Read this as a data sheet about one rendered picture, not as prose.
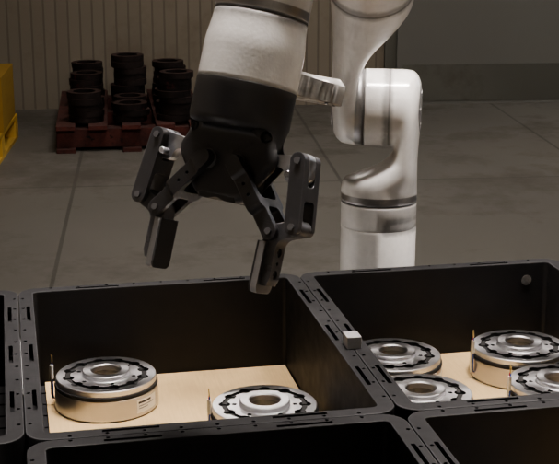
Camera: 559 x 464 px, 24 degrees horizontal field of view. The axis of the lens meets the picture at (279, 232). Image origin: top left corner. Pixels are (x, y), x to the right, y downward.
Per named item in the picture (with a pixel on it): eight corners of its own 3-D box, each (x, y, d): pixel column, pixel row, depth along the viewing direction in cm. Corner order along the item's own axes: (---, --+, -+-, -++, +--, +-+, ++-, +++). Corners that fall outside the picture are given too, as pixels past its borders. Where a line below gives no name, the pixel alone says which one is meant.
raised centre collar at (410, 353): (366, 347, 144) (366, 342, 143) (411, 346, 144) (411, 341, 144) (373, 364, 139) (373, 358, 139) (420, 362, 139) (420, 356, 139)
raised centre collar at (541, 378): (526, 376, 135) (527, 370, 135) (570, 371, 137) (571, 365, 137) (548, 393, 131) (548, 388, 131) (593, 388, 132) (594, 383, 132)
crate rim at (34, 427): (18, 310, 142) (17, 288, 141) (296, 293, 147) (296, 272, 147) (27, 469, 104) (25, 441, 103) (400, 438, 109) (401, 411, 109)
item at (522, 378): (492, 374, 137) (492, 368, 137) (581, 365, 140) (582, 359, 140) (534, 411, 128) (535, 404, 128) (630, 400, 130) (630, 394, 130)
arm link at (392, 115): (423, 64, 163) (418, 203, 167) (344, 63, 164) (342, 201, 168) (424, 74, 154) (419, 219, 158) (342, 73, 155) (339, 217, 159)
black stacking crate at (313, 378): (25, 396, 144) (19, 295, 141) (295, 376, 150) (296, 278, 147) (34, 580, 106) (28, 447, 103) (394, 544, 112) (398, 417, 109)
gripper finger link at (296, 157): (291, 150, 95) (273, 231, 95) (313, 154, 94) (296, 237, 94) (308, 155, 97) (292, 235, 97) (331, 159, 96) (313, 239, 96)
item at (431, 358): (339, 344, 146) (339, 339, 146) (430, 342, 147) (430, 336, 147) (352, 377, 136) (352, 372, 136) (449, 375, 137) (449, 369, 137)
